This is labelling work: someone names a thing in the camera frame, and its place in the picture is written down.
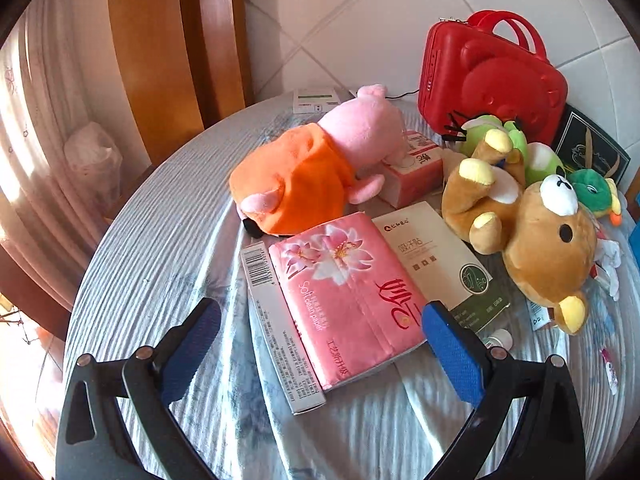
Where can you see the white and green flat packet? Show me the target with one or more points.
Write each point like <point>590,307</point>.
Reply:
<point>430,250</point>

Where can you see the white cloth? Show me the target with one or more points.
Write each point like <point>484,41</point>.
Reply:
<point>607,260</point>

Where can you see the striped curtain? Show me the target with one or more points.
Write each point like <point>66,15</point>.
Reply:
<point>50,110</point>

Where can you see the green frog plush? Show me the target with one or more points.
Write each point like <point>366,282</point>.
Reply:
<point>542,160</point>

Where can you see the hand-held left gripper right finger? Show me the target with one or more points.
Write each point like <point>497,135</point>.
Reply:
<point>450,355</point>

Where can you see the small pink tissue pack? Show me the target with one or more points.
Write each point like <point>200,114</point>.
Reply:
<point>415,175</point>

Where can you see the long white box with barcode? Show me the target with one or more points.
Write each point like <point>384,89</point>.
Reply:
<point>280,340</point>

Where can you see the clear plastic bag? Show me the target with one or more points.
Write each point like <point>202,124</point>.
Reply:
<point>92,160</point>

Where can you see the blue plastic container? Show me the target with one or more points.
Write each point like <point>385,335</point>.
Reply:
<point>636,232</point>

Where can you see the light blue cloth-covered desktop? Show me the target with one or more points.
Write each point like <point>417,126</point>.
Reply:
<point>175,220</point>

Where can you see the large pink tissue pack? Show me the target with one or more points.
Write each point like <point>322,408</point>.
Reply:
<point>345,300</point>

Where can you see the pink pig plush orange dress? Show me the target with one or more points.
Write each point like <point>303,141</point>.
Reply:
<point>360,125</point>

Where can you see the yellow and green duck plush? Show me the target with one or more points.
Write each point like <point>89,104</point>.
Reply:
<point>592,192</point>

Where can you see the red bear-shaped case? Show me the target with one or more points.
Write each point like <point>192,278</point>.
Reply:
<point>495,75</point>

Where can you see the brown bear plush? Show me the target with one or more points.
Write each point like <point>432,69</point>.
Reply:
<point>540,250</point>

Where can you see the wooden chair back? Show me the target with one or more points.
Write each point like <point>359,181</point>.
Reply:
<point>150,35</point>

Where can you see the small white bottle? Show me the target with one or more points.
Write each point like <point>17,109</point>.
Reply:
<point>500,339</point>

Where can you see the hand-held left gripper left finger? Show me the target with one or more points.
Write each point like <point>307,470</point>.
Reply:
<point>192,345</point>

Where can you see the white flat box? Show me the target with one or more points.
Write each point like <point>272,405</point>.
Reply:
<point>312,97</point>

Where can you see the small pink packet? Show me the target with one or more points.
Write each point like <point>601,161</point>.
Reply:
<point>611,370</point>

